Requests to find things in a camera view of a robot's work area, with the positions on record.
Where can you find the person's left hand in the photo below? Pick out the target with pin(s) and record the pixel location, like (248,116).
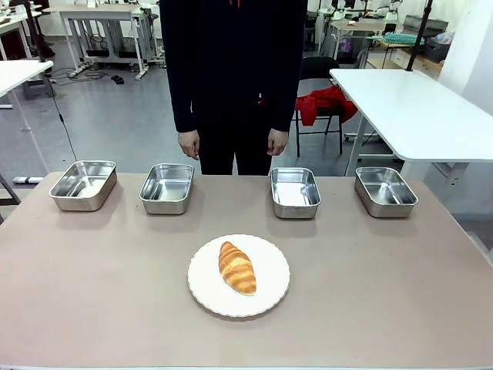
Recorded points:
(277,143)

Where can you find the person's right hand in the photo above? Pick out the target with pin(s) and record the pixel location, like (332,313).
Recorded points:
(188,145)

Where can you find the steel rectangular container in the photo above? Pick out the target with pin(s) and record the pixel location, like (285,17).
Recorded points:
(83,185)
(167,188)
(294,192)
(385,191)

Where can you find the golden croissant bread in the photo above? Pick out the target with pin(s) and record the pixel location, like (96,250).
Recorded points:
(236,268)

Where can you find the red cloth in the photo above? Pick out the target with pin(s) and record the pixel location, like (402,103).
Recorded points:
(323,105)

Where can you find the black folding chair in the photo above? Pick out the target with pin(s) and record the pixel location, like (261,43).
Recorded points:
(320,96)

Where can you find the person in dark clothes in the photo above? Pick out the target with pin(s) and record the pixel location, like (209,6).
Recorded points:
(233,77)

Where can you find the white scalloped plate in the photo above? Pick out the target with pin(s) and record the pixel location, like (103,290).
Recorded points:
(239,275)

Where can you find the grey workbench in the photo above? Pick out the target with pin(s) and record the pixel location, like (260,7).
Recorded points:
(108,31)

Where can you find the white side table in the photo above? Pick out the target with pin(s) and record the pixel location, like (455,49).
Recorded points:
(416,112)

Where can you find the teal mesh basket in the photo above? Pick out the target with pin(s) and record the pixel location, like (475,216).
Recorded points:
(396,38)

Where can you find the white desk with black pole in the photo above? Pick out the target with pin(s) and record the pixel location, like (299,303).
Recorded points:
(19,77)

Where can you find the black storage box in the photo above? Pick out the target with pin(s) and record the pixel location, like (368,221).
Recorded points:
(437,50)

